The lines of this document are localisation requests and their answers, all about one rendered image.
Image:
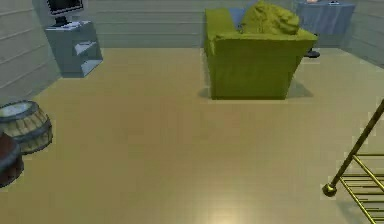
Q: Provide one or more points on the olive green armchair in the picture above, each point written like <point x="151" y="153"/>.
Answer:
<point x="250" y="66"/>

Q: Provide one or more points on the olive green crumpled cushion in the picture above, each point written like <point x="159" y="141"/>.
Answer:
<point x="270" y="20"/>

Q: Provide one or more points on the grey blue shelf stand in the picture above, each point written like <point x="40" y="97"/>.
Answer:
<point x="75" y="50"/>

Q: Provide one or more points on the black round chair base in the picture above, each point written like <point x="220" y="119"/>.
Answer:
<point x="312" y="53"/>

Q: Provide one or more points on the blue covered table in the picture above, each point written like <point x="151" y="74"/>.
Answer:
<point x="325" y="16"/>

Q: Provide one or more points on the pink small object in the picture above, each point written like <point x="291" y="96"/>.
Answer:
<point x="312" y="1"/>

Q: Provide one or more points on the tan wooden barrel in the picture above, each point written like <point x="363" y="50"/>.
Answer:
<point x="28" y="128"/>

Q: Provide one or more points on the black television set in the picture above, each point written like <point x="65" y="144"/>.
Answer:
<point x="64" y="8"/>

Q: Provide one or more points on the small dark flat object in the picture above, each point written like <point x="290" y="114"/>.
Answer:
<point x="333" y="2"/>

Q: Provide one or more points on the brass metal rack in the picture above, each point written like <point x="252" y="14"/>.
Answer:
<point x="361" y="173"/>

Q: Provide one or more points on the dark red barrel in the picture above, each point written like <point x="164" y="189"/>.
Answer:
<point x="9" y="163"/>

